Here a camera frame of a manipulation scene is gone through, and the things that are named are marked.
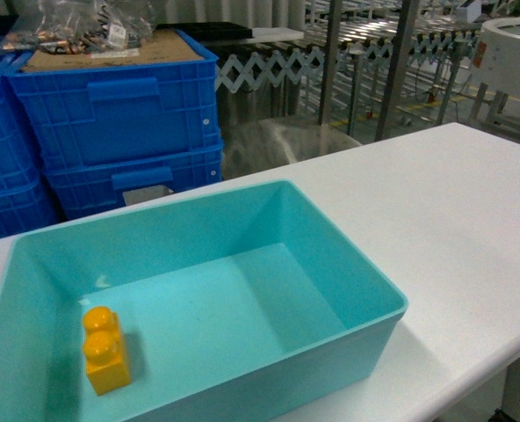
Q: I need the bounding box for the yellow two-stud toy block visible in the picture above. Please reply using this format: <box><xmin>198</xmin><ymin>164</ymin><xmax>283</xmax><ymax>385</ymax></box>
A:
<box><xmin>83</xmin><ymin>306</ymin><xmax>132</xmax><ymax>396</ymax></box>

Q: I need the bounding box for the teal plastic bin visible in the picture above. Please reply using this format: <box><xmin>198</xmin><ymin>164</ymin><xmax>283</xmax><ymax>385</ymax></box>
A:
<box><xmin>0</xmin><ymin>180</ymin><xmax>408</xmax><ymax>421</ymax></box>

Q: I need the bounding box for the blue crate bottom right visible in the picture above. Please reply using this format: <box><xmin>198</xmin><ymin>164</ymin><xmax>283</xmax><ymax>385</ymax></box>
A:
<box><xmin>45</xmin><ymin>141</ymin><xmax>224</xmax><ymax>220</ymax></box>

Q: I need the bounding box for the expandable roller conveyor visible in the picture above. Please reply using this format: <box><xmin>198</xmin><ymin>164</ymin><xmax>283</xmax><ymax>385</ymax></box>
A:
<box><xmin>215</xmin><ymin>17</ymin><xmax>485</xmax><ymax>133</ymax></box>

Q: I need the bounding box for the blue crate top right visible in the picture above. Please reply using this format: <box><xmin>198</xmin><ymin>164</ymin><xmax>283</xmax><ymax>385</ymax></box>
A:
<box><xmin>5</xmin><ymin>30</ymin><xmax>221</xmax><ymax>170</ymax></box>

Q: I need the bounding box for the brown cardboard sheet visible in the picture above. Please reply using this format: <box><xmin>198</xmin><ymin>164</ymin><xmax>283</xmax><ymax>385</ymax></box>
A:
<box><xmin>20</xmin><ymin>29</ymin><xmax>205</xmax><ymax>73</ymax></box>

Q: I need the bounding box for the clear plastic parts bag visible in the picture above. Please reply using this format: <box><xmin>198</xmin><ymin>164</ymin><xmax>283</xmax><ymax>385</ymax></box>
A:
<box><xmin>0</xmin><ymin>1</ymin><xmax>156</xmax><ymax>55</ymax></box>

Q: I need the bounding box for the blue crate bottom middle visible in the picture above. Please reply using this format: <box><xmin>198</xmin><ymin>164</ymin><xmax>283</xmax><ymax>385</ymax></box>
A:
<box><xmin>0</xmin><ymin>178</ymin><xmax>61</xmax><ymax>238</ymax></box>

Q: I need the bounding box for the white round conveyor machine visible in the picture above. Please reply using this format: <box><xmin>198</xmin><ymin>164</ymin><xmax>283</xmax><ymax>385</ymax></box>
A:
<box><xmin>468</xmin><ymin>17</ymin><xmax>520</xmax><ymax>126</ymax></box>

